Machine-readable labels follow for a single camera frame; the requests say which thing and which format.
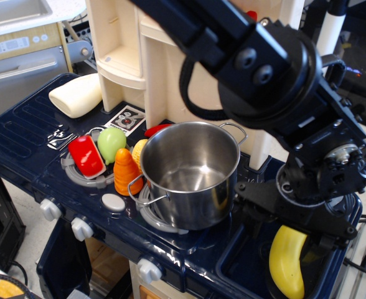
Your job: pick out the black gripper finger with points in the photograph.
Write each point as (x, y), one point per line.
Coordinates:
(257, 224)
(317, 246)

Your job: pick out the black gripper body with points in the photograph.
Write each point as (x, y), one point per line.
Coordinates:
(301, 199)

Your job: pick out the yellow toy banana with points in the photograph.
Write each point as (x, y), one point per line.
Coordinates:
(284, 262)

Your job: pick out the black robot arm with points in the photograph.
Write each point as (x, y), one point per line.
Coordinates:
(270, 78)

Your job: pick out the stainless steel pot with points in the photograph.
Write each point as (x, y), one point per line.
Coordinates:
(189, 171)

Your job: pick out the grey right stove burner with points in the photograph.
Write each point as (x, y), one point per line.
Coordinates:
(149, 215)

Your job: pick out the grey stove burner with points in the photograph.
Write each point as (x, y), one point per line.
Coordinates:
(149, 215)
(75, 175)

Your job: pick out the grey right stove knob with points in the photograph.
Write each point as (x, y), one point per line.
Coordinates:
(148, 271)

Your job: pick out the grey stove knob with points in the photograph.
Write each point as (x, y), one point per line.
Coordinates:
(148, 271)
(50, 210)
(81, 229)

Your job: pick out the red toy chili pepper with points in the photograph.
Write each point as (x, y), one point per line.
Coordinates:
(152, 131)

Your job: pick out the yellow toy corn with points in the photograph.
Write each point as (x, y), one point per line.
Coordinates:
(137, 149)

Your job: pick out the orange toy carrot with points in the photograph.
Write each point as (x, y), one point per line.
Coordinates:
(127, 177)

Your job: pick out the grey round stove button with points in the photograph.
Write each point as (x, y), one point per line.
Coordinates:
(113, 202)

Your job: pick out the grey left stove burner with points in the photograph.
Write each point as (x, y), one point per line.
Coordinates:
(75, 175)

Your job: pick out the green toy pear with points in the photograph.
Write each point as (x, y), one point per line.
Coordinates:
(109, 142)

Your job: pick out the grey middle stove knob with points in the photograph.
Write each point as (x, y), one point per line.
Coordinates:
(81, 229)

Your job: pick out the red toy cheese wedge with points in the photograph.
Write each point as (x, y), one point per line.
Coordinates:
(86, 156)

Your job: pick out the red toy ketchup bottle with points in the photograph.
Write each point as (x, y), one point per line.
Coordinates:
(253, 15)

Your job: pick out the cream toy kitchen shelf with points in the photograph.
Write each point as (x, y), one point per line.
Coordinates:
(138, 63)

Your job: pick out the grey left stove knob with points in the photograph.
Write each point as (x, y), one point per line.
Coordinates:
(50, 210)

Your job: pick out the navy toy kitchen counter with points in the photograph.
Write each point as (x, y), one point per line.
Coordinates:
(220, 262)

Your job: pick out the black computer case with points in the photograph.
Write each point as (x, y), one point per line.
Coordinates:
(12, 230)

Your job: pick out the silver toy dishwasher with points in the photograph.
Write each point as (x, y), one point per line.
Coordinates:
(36, 44)

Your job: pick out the white stand frame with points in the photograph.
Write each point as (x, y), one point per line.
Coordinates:
(339, 27)

